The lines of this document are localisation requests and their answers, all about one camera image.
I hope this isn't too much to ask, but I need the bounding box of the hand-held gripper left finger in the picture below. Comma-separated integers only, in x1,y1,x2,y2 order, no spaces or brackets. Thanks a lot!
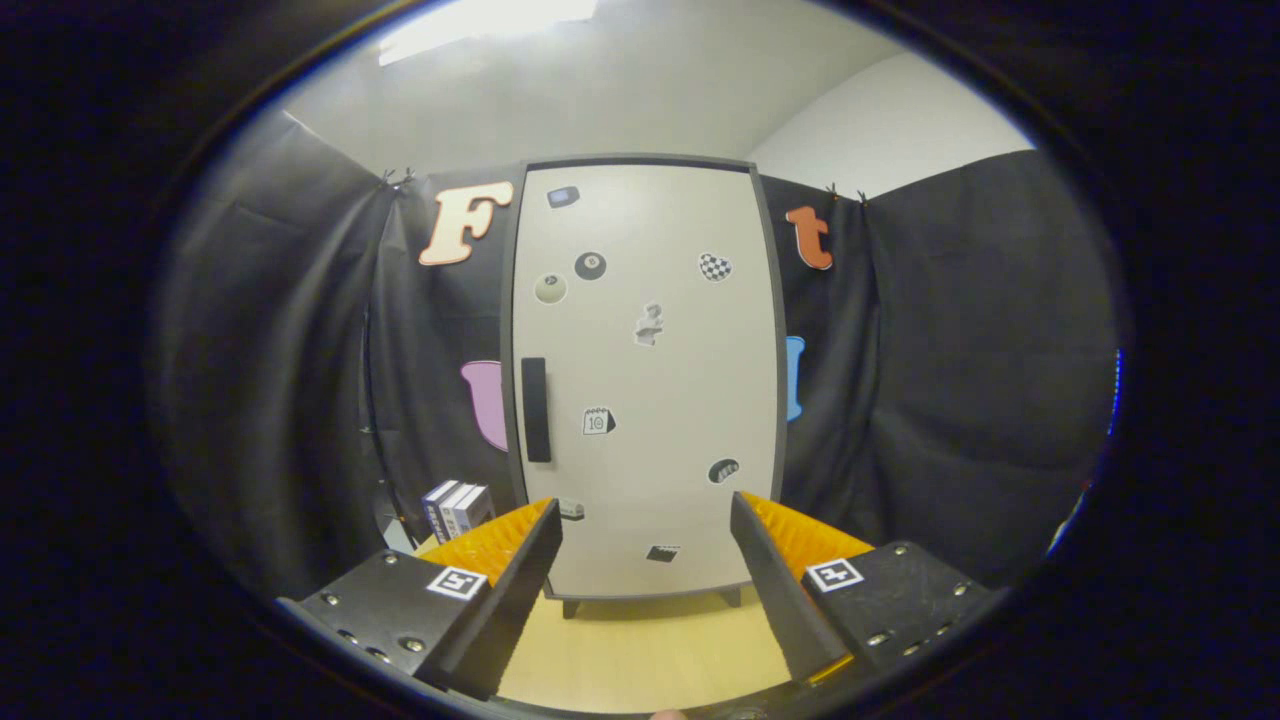
275,497,564,701

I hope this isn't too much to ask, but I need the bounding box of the grey cabinet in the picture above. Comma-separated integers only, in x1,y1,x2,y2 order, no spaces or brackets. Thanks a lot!
497,153,791,619

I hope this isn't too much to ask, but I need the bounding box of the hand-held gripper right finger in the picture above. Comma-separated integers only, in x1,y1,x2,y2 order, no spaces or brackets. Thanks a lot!
727,490,1011,691

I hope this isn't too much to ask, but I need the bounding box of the black door handle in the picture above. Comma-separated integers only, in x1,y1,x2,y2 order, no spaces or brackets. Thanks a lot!
521,357,553,464

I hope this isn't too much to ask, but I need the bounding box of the white cabinet door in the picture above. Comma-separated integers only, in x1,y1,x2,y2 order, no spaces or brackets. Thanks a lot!
512,165,776,599

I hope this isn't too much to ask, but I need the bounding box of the dark blue book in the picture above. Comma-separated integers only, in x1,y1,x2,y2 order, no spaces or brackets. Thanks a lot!
421,479,459,544

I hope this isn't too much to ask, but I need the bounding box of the black backdrop cloth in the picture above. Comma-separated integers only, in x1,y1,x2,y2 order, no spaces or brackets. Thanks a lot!
150,110,1119,601

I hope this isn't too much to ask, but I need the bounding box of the white spine book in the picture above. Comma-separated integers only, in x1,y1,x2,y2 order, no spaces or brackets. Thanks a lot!
438,482,475,539

